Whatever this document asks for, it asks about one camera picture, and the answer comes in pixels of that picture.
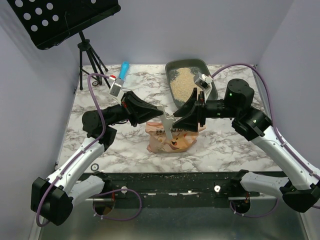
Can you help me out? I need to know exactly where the dark green litter tray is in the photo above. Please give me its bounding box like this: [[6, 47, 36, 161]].
[[165, 58, 210, 108]]

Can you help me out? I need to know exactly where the beige litter pile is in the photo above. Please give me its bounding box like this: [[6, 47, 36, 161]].
[[170, 67, 201, 102]]

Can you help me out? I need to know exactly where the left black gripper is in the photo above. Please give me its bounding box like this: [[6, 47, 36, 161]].
[[104, 90, 163, 127]]

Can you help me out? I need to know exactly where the aluminium extrusion rail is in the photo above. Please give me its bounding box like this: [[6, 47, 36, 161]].
[[228, 193, 277, 201]]

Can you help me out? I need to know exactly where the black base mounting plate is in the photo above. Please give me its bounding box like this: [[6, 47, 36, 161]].
[[93, 172, 250, 209]]

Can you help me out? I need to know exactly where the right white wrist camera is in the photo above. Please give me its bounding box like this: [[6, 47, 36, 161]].
[[193, 72, 214, 101]]

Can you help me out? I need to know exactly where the blue cylindrical handle tool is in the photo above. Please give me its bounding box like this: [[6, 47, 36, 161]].
[[118, 61, 130, 80]]

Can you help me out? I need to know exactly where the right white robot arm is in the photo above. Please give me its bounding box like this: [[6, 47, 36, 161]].
[[173, 78, 320, 213]]

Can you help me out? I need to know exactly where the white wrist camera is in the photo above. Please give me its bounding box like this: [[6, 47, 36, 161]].
[[109, 75, 125, 97], [193, 72, 214, 101]]

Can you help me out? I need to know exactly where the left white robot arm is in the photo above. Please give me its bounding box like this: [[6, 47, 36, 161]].
[[30, 91, 164, 227]]

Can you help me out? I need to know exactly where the orange cat litter bag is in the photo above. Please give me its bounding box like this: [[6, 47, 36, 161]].
[[145, 122, 206, 154]]

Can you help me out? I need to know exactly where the black perforated music stand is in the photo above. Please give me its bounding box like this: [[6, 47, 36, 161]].
[[8, 0, 121, 74]]

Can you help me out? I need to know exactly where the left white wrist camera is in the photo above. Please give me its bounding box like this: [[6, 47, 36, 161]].
[[109, 75, 125, 97]]

